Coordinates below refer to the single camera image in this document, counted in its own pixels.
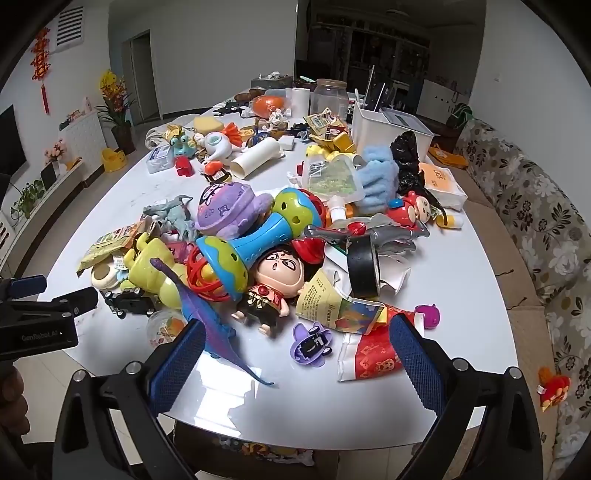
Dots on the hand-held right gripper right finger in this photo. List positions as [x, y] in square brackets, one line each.
[413, 364]

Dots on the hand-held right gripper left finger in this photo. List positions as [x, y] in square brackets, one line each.
[178, 364]

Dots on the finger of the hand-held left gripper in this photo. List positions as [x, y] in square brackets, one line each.
[69, 302]
[27, 285]

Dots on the silver red toy figure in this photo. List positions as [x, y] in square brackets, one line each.
[390, 233]

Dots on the clear jelly cup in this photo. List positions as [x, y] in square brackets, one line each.
[164, 328]

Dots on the red patterned wrapper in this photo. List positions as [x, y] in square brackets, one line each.
[369, 360]

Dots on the small pink toy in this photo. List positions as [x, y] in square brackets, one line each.
[428, 317]

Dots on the purple dinosaur toy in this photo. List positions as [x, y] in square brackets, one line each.
[205, 318]

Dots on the black toy car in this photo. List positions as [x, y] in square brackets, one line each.
[131, 301]

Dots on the green snack packet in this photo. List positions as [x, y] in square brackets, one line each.
[104, 242]

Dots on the yellow green plastic toy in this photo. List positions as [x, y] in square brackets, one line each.
[147, 272]

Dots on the red cage ball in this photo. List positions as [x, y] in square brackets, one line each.
[203, 281]

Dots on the green trailing plant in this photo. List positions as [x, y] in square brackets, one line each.
[27, 196]

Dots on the white television cabinet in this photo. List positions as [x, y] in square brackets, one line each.
[46, 194]

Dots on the purple toy gadget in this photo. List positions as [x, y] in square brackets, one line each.
[311, 346]

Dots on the black tape roll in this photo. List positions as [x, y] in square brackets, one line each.
[355, 277]

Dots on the yellow crumpled snack wrapper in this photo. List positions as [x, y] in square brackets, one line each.
[323, 300]

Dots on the cartoon boy doll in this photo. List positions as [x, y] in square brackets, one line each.
[277, 277]

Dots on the grey dinosaur toy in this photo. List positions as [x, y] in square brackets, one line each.
[173, 214]

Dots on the pink flower bouquet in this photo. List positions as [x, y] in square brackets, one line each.
[55, 151]

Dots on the orange red plush toy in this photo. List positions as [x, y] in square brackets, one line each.
[554, 385]

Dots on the black television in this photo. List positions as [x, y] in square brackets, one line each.
[9, 143]

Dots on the blue green rattle toy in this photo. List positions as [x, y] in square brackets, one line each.
[258, 240]

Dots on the small yellow bottle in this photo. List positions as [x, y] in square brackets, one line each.
[450, 220]

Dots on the yellow potty chair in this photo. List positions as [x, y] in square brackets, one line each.
[113, 160]

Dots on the red monkey toy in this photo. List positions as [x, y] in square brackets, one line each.
[411, 210]

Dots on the white slatted cabinet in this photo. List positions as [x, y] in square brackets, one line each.
[85, 134]

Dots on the purple plush toy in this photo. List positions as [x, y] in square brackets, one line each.
[226, 205]

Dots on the clear plastic box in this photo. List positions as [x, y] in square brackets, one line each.
[159, 159]

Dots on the red plastic toy piece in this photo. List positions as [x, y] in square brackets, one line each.
[184, 166]

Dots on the white tissue pack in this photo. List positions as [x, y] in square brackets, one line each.
[445, 187]

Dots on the white cloth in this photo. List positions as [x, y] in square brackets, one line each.
[154, 136]

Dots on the blue fuzzy cloth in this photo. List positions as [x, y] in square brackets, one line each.
[378, 180]

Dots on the blue crab toy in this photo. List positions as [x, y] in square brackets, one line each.
[181, 144]

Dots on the floral sofa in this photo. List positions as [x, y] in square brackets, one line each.
[535, 207]

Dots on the gold foil wrapper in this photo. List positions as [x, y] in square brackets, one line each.
[170, 130]

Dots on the clear spout pouch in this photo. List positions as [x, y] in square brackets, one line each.
[334, 180]

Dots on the black plastic bag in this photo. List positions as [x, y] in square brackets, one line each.
[408, 159]

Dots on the yellow bag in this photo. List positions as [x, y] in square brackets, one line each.
[445, 157]

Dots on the yellow flower potted plant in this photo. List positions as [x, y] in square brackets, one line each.
[113, 92]

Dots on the white swan toy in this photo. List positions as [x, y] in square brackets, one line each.
[217, 144]

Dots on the white plastic tube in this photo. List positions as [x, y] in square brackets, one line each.
[256, 158]

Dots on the yellow sponge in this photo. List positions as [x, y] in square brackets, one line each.
[208, 124]

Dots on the yellow duck toy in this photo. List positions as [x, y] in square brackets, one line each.
[321, 151]

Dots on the yellow toy block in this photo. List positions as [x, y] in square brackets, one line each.
[344, 141]

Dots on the grey room door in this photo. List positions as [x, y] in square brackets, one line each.
[144, 78]

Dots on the white storage box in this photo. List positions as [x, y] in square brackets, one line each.
[374, 131]

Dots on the blue orange toy figure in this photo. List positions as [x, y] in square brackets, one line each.
[258, 134]

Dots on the red yellow snack packet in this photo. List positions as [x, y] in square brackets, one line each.
[323, 121]

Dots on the brown toy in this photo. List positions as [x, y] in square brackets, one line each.
[244, 95]

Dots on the orange ball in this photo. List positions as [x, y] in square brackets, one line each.
[267, 106]

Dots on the clear glass jar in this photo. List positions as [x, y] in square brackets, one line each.
[328, 104]

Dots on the white paper roll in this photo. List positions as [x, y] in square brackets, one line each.
[299, 101]

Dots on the dark tissue box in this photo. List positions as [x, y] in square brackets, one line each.
[268, 83]

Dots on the dark display cabinet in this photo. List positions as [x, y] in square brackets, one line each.
[369, 46]

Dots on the red knot wall hanging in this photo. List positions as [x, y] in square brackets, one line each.
[40, 60]

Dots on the white wall vent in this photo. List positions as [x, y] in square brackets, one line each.
[70, 27]

